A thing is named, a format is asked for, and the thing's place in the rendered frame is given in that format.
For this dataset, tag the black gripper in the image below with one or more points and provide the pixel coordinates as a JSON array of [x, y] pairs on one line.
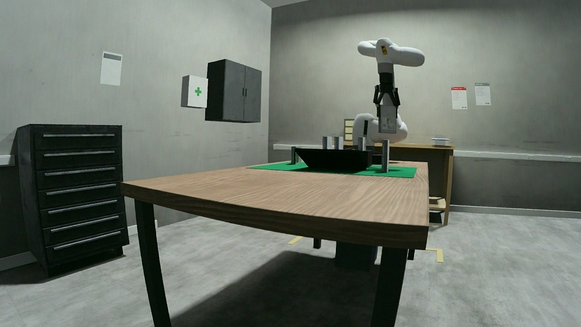
[[386, 86]]

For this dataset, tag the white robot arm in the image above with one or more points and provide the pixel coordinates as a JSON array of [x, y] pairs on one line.
[[387, 54]]

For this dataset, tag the green mat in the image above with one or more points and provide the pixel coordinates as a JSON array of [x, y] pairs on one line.
[[400, 172]]

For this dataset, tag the black-framed status display screen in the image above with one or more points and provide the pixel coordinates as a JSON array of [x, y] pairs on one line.
[[332, 158]]

